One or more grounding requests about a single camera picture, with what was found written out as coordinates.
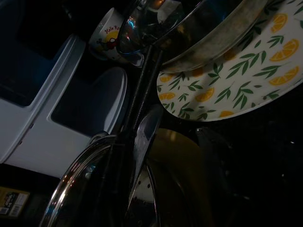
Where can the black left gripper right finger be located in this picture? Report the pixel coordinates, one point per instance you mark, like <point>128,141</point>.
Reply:
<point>217,170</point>

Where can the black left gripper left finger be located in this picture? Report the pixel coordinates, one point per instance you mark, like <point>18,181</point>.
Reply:
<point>113,189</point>

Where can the black twisted tongs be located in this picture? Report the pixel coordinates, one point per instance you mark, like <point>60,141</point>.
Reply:
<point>143,99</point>

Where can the steel steamer pot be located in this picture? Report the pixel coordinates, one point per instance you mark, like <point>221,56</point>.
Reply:
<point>78,165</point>

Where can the pale yellow plate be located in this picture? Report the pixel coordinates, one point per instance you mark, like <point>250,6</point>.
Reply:
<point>175,146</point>

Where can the grey steel flat utensil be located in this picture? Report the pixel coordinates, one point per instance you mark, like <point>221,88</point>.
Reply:
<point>146,142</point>

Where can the white tiered storage rack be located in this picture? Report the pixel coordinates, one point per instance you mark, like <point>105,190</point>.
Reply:
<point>35,142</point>

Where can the lemon leaf print plate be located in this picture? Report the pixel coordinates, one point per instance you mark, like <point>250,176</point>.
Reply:
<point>248,82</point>

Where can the yellow black carton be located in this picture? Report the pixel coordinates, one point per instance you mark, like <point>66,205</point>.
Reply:
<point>11,201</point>

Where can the steel mixing bowl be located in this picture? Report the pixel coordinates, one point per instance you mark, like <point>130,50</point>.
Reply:
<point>213,35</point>

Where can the white cartoon print mug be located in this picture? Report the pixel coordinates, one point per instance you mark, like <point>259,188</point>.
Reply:
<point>104,37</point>

